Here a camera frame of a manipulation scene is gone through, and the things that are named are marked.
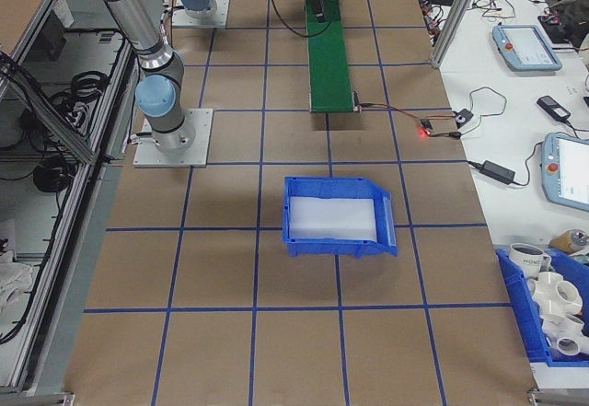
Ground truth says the green conveyor belt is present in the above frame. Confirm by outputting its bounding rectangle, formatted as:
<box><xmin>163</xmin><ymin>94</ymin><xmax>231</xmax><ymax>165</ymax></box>
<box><xmin>303</xmin><ymin>0</ymin><xmax>364</xmax><ymax>115</ymax></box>

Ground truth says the black power brick cable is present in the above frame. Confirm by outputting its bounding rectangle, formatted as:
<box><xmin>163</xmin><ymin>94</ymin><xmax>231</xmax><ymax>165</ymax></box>
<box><xmin>514</xmin><ymin>141</ymin><xmax>547</xmax><ymax>187</ymax></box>

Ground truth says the brown bottle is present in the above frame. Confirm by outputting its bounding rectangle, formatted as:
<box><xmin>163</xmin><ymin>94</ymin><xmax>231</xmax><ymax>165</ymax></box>
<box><xmin>549</xmin><ymin>228</ymin><xmax>589</xmax><ymax>254</ymax></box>

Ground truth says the dark box inside frame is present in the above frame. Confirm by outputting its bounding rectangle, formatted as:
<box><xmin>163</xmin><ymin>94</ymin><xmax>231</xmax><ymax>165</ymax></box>
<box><xmin>39</xmin><ymin>9</ymin><xmax>68</xmax><ymax>60</ymax></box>

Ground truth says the red black conveyor wire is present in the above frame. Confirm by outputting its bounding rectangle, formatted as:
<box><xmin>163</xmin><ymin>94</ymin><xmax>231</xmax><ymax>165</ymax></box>
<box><xmin>360</xmin><ymin>100</ymin><xmax>423</xmax><ymax>125</ymax></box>

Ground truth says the blue plastic bin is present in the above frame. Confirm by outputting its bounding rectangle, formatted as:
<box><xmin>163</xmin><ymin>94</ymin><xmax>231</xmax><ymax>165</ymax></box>
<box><xmin>281</xmin><ymin>175</ymin><xmax>399</xmax><ymax>259</ymax></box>

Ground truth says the white PVC pipe fitting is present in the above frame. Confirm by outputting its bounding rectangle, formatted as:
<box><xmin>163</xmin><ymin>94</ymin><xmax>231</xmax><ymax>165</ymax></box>
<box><xmin>540</xmin><ymin>312</ymin><xmax>589</xmax><ymax>359</ymax></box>
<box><xmin>526</xmin><ymin>271</ymin><xmax>586</xmax><ymax>316</ymax></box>

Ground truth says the white mug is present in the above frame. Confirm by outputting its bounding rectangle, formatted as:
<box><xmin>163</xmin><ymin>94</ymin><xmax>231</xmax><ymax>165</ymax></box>
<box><xmin>508</xmin><ymin>242</ymin><xmax>552</xmax><ymax>279</ymax></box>

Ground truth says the aluminium profile post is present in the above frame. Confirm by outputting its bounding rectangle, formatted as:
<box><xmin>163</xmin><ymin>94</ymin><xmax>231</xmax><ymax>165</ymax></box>
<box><xmin>430</xmin><ymin>0</ymin><xmax>489</xmax><ymax>69</ymax></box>

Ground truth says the white square base plate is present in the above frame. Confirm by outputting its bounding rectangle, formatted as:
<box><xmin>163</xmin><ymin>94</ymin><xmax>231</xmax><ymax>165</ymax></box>
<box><xmin>171</xmin><ymin>0</ymin><xmax>231</xmax><ymax>29</ymax></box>
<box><xmin>133</xmin><ymin>108</ymin><xmax>215</xmax><ymax>168</ymax></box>

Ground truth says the black power brick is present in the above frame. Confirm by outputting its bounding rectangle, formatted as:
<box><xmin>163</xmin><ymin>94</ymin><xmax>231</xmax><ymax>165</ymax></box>
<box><xmin>480</xmin><ymin>159</ymin><xmax>517</xmax><ymax>185</ymax></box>

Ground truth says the grey blue teach pendant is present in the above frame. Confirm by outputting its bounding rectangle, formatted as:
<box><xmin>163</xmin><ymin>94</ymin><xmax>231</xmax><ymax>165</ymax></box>
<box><xmin>536</xmin><ymin>132</ymin><xmax>589</xmax><ymax>208</ymax></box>
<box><xmin>491</xmin><ymin>23</ymin><xmax>565</xmax><ymax>74</ymax></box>

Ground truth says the black handheld phone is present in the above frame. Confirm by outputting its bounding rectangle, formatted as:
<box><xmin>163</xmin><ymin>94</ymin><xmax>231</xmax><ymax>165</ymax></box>
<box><xmin>537</xmin><ymin>95</ymin><xmax>573</xmax><ymax>124</ymax></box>

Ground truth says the black looped power cable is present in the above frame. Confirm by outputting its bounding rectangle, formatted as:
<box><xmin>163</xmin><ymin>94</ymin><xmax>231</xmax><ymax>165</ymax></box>
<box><xmin>459</xmin><ymin>86</ymin><xmax>508</xmax><ymax>136</ymax></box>

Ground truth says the large blue storage bin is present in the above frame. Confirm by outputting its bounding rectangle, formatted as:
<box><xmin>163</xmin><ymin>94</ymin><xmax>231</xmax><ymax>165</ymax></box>
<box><xmin>495</xmin><ymin>244</ymin><xmax>589</xmax><ymax>366</ymax></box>

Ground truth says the V-shaped metal bar frame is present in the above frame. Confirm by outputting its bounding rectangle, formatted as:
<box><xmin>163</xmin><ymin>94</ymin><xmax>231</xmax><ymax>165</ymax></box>
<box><xmin>0</xmin><ymin>0</ymin><xmax>142</xmax><ymax>398</ymax></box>

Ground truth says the black cable bundle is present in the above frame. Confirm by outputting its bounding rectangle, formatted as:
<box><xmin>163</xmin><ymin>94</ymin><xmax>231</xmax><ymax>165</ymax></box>
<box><xmin>49</xmin><ymin>69</ymin><xmax>119</xmax><ymax>127</ymax></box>
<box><xmin>30</xmin><ymin>154</ymin><xmax>71</xmax><ymax>196</ymax></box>

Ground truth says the white cloth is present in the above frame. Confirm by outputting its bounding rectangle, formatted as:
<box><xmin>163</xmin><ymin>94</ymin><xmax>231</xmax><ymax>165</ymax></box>
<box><xmin>0</xmin><ymin>219</ymin><xmax>36</xmax><ymax>315</ymax></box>

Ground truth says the metal table corner bracket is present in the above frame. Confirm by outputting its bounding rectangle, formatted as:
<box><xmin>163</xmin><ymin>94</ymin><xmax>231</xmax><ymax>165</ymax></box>
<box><xmin>39</xmin><ymin>390</ymin><xmax>75</xmax><ymax>406</ymax></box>

